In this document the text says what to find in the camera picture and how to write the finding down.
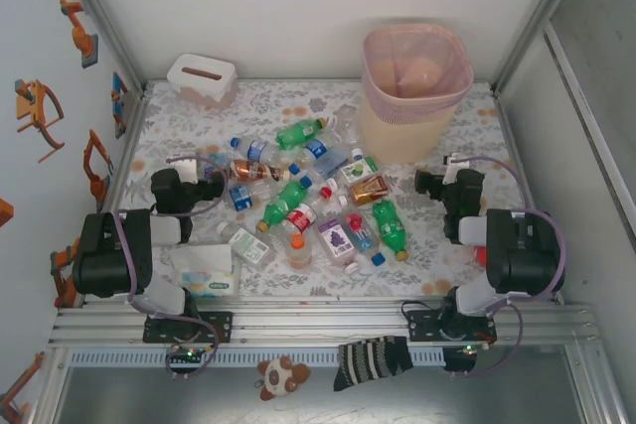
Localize clear bottle blue label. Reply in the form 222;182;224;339
196;148;235;180
230;136;287;167
218;180;279;212

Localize green bottle white print label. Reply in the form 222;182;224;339
372;199;409;262

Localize brown coffee bottle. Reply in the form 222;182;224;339
229;159;292;184

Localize bottle with green white label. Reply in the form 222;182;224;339
216;221;274;265

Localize red yellow tea bottle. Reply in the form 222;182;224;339
338;174;390;208

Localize blue drink bottle pink label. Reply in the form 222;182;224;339
344;212;387;266

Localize bottle with lime label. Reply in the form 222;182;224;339
322;155;382;193

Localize plain green bottle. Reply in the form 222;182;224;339
255;179;312;234

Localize bottle with purple grape label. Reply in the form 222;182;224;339
317;214;363;275

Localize crushed clear bottle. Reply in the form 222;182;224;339
331;105;369;158

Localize pale blue square bottle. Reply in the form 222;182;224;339
300;145;349;188

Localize green soda bottle yellow cap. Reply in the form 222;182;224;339
275;117;328;151

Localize clear bottle orange cap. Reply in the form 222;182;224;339
284;232;314;270

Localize clear bottle round blue logo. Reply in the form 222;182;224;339
287;135;334;176

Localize red plush fish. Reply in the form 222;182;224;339
466;244;491;266

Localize soft tissue pack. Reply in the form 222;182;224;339
168;243;243;299

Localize white pink tissue box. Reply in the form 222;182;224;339
166;53;239;108

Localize small circuit board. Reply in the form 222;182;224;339
166;343;213;365
454;343;493;358

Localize floral tablecloth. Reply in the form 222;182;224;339
96;78;556;299

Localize black white striped sock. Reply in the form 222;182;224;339
332;336;414;392

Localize brown white plush toy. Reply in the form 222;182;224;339
256;354;312;401

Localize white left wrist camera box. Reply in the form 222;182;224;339
167;154;201;183

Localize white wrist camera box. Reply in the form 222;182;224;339
443;153;472;185
167;154;201;183

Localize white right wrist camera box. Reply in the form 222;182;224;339
443;153;472;185

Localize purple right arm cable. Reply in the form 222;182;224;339
446;154;567;378

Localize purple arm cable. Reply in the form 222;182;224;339
446;154;567;378
112;154;231;380

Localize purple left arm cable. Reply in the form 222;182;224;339
112;154;231;380

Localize blue orange wall sticker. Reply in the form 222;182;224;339
109;71;139;141

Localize orange claw wall sticker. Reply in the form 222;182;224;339
13;78;67;164

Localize white perforated cable tray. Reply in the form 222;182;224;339
67;348;447;369

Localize aluminium rail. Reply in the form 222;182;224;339
48;297;596;348

